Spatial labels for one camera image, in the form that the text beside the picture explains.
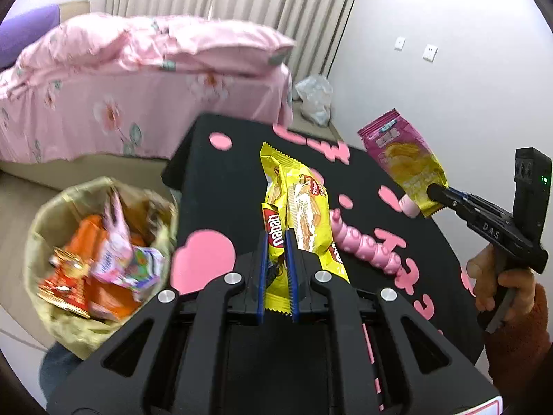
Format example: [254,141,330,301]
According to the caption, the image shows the colourful printed wrapper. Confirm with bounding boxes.
[130,246,167,290]

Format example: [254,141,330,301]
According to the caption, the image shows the pink hang-tag wrapper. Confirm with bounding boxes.
[88,188,134,286]

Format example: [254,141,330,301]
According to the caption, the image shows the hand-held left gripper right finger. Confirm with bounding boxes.
[283,227,502,415]

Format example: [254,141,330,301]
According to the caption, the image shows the pink floral duvet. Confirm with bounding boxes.
[13,14,298,79]

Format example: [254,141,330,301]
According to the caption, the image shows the orange snack bag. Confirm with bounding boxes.
[65,216,143,323]

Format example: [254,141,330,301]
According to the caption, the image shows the yellow biscuit packet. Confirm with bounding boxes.
[259,142,350,315]

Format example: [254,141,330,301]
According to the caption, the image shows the beige headboard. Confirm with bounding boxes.
[58,1,91,20]

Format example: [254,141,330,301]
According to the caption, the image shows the purple pillow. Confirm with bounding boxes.
[0,4,61,70]

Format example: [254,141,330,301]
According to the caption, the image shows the person's right hand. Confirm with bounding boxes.
[466,244,538,312]

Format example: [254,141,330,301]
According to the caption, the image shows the white pleated curtain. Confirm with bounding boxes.
[106,0,366,79]

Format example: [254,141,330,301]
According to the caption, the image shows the person's right forearm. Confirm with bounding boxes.
[484,283,553,398]

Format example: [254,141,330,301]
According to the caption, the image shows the bed with pink floral sheet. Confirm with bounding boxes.
[0,13,299,191]

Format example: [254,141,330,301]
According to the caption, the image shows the black tablecloth with pink print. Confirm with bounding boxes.
[162,113,489,415]

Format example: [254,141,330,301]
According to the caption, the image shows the trash bin with yellow bag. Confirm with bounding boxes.
[24,176,180,359]

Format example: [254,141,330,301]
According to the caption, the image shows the pink yellow chip bag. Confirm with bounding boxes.
[357,110,447,219]

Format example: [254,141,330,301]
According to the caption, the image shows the pink caterpillar toy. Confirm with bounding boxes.
[329,207,402,277]

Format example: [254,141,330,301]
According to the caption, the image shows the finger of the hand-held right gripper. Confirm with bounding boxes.
[427,183,497,236]
[447,187,513,222]

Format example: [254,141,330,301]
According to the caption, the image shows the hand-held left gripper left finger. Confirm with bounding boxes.
[47,229,271,415]

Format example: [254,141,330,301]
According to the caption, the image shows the white plastic bag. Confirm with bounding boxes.
[294,75,334,127]

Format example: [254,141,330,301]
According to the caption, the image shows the person's leg in jeans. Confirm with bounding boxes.
[39,343,87,407]

